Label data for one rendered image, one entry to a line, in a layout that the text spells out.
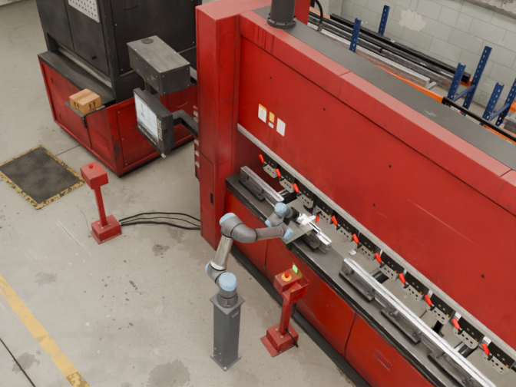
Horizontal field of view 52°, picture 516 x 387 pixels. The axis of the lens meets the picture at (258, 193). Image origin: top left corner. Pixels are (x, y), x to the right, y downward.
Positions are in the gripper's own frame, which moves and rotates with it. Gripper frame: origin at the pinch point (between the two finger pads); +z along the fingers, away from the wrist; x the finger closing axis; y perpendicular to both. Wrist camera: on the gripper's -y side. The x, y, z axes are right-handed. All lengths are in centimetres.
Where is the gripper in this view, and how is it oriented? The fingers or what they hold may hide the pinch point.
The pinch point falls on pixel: (297, 222)
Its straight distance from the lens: 396.5
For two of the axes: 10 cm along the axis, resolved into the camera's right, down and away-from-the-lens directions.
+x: -6.2, -5.6, 5.5
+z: 4.7, 3.0, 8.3
